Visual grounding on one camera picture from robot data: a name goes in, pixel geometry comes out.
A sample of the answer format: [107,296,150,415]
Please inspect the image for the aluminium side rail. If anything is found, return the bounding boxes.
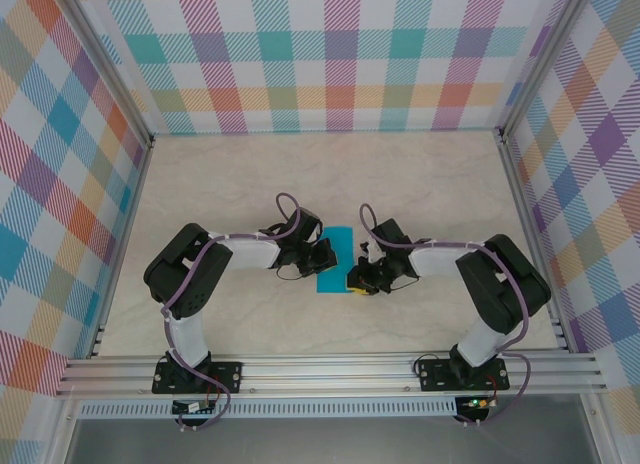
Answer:
[492,128,576,355]
[87,136,156,360]

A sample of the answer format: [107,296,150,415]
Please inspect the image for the aluminium frame leg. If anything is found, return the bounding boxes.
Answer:
[47,396,84,464]
[579,393,624,464]

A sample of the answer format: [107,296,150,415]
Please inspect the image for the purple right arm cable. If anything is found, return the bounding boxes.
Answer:
[358,202,533,428]

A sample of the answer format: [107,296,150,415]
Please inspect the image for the aluminium frame upright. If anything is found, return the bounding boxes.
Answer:
[58,0,155,148]
[497,0,599,145]

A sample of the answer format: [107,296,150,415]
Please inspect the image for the aluminium mounting rail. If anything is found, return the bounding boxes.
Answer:
[54,351,609,398]

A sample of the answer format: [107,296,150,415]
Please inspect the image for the blue paper sheet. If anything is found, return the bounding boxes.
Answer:
[316,226,355,294]

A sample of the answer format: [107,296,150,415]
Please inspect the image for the grey metal sheet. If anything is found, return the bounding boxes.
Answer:
[67,417,601,464]

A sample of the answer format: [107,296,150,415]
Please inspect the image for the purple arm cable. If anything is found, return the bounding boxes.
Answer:
[358,202,533,428]
[162,191,301,431]

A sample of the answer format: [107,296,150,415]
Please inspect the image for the slotted grey cable tray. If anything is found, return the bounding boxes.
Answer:
[79,402,459,419]

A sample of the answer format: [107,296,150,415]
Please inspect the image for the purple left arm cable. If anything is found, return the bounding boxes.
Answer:
[162,191,301,431]

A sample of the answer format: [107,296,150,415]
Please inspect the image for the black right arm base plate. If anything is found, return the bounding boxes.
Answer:
[417,357,510,393]

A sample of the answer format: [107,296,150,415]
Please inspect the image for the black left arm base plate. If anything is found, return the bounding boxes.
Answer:
[152,361,244,395]

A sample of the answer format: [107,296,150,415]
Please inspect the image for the small black circuit board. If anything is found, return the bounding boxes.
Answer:
[172,399,217,415]

